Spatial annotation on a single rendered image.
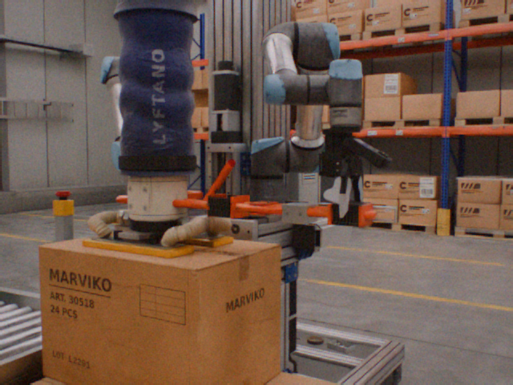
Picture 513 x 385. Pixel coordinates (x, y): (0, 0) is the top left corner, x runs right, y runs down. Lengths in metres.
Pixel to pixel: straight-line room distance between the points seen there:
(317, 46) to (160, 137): 0.56
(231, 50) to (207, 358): 1.28
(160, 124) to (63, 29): 11.80
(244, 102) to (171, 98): 0.68
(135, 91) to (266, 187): 0.61
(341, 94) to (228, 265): 0.51
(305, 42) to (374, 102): 7.18
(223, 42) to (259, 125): 0.38
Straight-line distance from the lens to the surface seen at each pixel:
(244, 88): 2.16
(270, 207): 1.35
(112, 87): 2.34
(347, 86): 1.26
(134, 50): 1.54
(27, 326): 2.32
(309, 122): 1.83
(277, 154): 1.87
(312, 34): 1.70
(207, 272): 1.31
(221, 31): 2.26
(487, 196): 8.31
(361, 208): 1.23
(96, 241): 1.60
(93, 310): 1.56
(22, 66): 12.49
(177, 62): 1.53
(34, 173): 12.48
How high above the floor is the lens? 1.21
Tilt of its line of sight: 5 degrees down
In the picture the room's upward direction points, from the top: straight up
